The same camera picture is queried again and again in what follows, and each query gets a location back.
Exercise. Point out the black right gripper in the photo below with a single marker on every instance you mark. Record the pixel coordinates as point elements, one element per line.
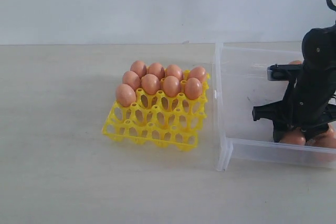
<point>306,107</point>

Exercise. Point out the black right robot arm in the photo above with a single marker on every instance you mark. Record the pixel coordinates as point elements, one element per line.
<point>318,50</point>

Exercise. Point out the yellow plastic egg tray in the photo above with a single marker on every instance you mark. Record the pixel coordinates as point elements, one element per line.
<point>158,118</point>

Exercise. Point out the brown egg packed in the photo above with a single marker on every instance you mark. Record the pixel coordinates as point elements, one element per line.
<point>174,70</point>
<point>139,67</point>
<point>198,73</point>
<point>156,69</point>

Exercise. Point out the brown egg back row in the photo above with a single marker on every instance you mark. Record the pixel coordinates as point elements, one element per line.
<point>193,88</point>

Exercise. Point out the clear plastic bin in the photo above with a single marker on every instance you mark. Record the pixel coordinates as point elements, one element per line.
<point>240,83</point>

